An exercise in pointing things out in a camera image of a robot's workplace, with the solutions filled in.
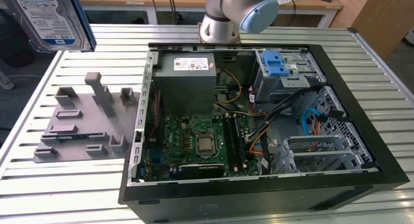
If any hard disk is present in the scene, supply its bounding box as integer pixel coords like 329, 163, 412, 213
6, 0, 98, 52

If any grey metal disk bay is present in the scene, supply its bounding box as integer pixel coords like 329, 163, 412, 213
271, 134, 373, 175

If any grey power supply unit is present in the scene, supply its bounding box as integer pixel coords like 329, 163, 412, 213
151, 53, 218, 115

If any CPU socket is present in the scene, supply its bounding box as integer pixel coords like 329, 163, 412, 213
193, 130, 222, 161

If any green motherboard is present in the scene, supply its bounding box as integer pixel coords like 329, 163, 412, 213
138, 113, 259, 181

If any silver CPU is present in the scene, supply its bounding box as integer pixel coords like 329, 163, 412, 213
197, 137, 217, 155

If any RAM stick in slot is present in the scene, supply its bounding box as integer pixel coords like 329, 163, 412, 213
233, 113, 249, 171

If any grey metal drive cage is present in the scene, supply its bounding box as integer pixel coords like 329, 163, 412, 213
251, 49, 328, 105

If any black graphics card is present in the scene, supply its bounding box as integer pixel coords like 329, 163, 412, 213
177, 162, 226, 180

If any blue plastic drive latch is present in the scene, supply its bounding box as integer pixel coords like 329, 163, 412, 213
262, 50, 294, 77

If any grey parts rack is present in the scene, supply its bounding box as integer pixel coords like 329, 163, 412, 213
31, 72, 142, 164

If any black PC case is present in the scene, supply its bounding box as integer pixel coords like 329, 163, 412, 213
118, 42, 412, 224

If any wooden desk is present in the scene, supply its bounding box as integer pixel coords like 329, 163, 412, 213
78, 0, 345, 28

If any black office chair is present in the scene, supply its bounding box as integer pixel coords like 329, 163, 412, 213
0, 8, 39, 67

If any wooden cabinet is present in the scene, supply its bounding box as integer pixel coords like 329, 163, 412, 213
330, 0, 414, 60

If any yellow power wire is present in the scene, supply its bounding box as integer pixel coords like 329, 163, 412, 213
215, 68, 243, 105

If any orange wire bundle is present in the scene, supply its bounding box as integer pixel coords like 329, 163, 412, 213
249, 127, 271, 157

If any black wire bundle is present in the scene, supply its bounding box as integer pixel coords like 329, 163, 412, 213
247, 85, 328, 147

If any blue data wire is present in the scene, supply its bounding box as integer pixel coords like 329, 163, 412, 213
302, 108, 328, 140

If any disk power wire black plug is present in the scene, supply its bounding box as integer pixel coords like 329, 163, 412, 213
310, 111, 350, 137

